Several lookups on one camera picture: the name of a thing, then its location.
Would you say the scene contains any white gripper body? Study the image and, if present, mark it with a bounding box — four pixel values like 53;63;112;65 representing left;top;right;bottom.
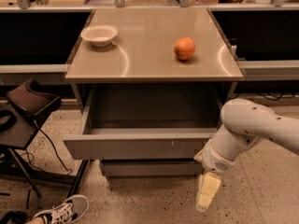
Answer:
193;139;235;175

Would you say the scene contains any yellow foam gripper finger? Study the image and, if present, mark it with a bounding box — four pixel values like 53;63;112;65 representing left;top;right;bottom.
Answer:
195;172;221;212

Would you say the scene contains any grey top drawer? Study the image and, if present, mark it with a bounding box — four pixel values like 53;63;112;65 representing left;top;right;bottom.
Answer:
64;83;221;160

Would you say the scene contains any grey drawer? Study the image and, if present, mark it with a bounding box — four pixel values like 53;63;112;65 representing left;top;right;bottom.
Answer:
64;83;221;160
99;159;203;177

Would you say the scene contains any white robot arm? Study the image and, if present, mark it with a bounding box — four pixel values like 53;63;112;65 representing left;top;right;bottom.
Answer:
194;98;299;212

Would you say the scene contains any grey lower drawer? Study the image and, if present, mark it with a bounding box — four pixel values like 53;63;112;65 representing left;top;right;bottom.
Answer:
99;159;203;177

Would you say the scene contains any orange fruit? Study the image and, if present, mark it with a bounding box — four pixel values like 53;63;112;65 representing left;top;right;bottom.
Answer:
174;37;195;61

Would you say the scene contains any grey sneaker with white laces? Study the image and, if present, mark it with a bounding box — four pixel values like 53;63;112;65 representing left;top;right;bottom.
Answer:
31;194;89;224

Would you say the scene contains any grey metal cabinet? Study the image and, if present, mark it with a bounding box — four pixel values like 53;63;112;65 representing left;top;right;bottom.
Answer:
64;7;245;110

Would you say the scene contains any white bowl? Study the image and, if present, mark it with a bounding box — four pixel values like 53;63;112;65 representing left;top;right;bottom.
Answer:
80;24;118;48

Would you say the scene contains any dark VR headset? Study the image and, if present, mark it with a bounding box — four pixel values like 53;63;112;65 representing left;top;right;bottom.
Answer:
7;78;62;127

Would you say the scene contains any black side stand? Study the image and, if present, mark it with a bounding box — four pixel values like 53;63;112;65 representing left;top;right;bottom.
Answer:
0;103;41;198

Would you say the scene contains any black cable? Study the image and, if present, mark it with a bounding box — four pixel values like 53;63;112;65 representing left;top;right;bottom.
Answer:
18;119;73;176

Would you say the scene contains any black strap on floor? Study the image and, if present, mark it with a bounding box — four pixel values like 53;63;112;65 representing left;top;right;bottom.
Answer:
0;209;29;224

